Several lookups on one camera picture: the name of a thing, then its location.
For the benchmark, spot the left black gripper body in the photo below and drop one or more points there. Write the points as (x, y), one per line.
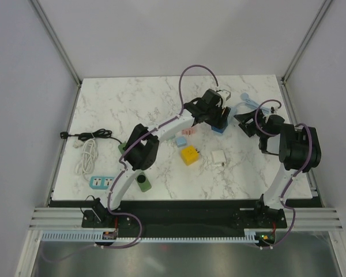
(214, 115)

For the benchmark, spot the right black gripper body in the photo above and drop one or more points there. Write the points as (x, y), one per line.
(262, 121)

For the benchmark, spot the light blue power strip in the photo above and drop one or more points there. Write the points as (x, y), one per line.
(232, 113)

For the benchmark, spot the pink cube plug adapter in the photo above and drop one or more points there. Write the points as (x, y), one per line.
(188, 131)

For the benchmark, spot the light blue plug adapter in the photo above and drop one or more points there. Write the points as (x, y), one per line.
(181, 141)

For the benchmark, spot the white USB charger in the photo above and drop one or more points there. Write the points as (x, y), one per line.
(218, 157)

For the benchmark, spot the yellow cube plug adapter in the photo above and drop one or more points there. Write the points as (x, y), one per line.
(189, 155)

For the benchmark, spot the teal USB power strip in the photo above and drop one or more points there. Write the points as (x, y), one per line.
(100, 183)

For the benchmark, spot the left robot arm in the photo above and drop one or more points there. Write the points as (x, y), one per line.
(143, 144)

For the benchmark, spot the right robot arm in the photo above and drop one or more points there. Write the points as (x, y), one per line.
(298, 150)

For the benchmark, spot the white slotted cable duct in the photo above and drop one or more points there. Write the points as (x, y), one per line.
(101, 236)

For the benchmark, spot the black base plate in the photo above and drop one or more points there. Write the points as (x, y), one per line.
(183, 218)

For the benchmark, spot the right aluminium frame post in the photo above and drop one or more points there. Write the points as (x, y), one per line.
(312, 30)

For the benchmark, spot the aluminium frame post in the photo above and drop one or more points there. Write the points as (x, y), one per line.
(312, 30)
(49, 29)

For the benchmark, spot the left aluminium frame post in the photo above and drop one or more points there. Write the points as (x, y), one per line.
(49, 29)

